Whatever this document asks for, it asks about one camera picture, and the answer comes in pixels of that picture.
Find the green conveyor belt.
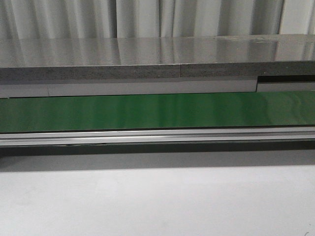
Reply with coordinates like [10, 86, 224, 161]
[0, 91, 315, 133]

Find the grey stone counter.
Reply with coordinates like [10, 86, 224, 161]
[0, 34, 315, 98]

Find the white pleated curtain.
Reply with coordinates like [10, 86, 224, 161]
[0, 0, 315, 39]

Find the aluminium conveyor frame rail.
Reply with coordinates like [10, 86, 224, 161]
[0, 126, 315, 147]

